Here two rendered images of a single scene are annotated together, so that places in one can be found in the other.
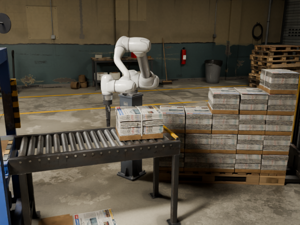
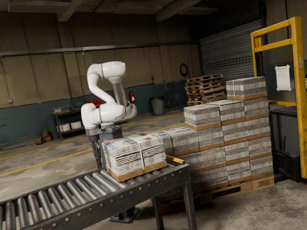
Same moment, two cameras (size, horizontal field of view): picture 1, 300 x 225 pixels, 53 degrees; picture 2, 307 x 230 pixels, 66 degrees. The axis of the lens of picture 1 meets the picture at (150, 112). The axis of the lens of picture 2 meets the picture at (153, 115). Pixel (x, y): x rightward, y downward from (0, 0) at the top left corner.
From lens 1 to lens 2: 95 cm
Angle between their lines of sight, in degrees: 14
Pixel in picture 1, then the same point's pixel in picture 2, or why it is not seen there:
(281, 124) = (260, 127)
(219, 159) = (213, 175)
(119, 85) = (107, 113)
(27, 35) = not seen: outside the picture
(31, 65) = not seen: outside the picture
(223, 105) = (205, 120)
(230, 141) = (219, 154)
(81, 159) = (75, 222)
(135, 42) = (109, 66)
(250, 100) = (229, 110)
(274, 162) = (261, 164)
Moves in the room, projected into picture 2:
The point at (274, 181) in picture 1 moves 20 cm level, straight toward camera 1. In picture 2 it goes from (265, 183) to (270, 191)
